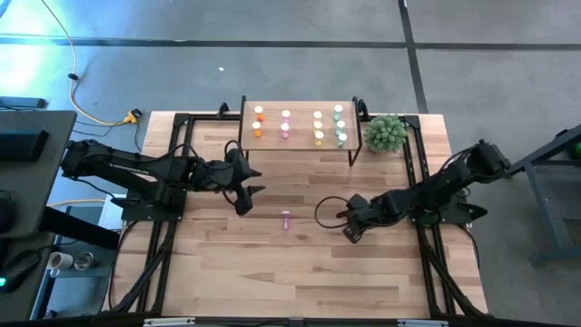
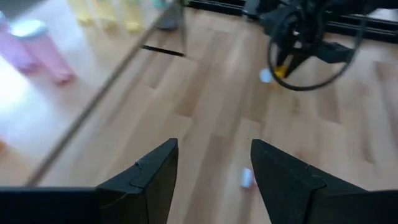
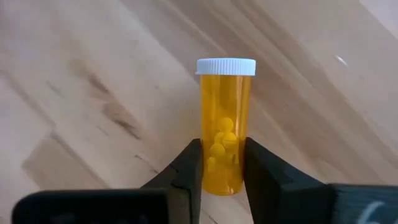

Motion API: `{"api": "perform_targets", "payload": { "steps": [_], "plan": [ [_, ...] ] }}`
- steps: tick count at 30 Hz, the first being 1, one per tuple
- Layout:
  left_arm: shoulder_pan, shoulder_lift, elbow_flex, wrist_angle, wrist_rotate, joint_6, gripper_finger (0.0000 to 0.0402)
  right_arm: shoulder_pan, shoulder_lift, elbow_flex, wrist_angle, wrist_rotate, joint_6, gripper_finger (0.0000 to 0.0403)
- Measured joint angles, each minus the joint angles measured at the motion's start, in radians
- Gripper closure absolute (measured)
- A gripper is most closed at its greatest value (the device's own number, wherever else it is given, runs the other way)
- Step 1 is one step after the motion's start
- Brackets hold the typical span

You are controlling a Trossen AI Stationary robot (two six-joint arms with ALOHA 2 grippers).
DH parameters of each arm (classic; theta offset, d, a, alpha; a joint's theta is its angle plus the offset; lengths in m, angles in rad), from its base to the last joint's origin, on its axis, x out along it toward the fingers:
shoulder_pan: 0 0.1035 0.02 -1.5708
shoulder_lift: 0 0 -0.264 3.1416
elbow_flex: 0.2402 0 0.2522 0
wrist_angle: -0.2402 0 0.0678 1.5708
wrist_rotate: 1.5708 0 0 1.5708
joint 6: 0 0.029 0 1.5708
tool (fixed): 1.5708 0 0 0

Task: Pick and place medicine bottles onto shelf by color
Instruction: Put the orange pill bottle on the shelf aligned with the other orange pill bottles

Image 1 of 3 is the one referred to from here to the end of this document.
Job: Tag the green succulent in patterned pot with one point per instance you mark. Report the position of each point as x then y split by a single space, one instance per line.
386 134

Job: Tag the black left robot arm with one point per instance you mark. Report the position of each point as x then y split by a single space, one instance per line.
136 165

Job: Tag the green ball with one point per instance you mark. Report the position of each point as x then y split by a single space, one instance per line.
577 150

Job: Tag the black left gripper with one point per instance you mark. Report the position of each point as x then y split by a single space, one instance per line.
233 177

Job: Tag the grey low desk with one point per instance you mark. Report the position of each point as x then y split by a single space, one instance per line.
27 304

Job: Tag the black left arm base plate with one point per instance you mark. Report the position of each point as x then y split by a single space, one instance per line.
150 214

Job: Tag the black computer mouse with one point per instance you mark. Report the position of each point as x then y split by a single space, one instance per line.
22 265

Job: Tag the dark metal cart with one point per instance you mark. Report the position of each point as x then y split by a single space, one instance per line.
547 209

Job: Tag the wooden shelf with black frame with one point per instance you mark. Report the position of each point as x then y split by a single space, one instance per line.
299 136

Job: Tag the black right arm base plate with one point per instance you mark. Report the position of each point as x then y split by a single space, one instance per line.
458 215

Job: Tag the silver aluminium extrusion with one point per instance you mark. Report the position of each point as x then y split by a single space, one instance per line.
168 322
422 323

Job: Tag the orange medicine bottle white cap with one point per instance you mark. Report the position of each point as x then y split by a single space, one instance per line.
258 109
256 125

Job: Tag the white paper cup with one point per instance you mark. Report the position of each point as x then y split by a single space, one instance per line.
60 260

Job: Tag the black box device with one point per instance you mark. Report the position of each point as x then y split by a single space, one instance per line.
22 144

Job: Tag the black metal rig frame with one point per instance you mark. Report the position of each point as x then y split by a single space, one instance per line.
180 119

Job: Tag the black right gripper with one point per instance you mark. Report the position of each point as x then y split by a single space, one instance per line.
370 212

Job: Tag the shiny metal cup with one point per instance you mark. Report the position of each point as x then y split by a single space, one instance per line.
84 260

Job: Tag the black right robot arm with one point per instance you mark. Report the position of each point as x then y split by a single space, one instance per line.
436 186

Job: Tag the dark grey flat device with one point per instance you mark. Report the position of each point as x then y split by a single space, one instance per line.
22 102

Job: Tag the black beam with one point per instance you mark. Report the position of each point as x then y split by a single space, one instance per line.
81 229

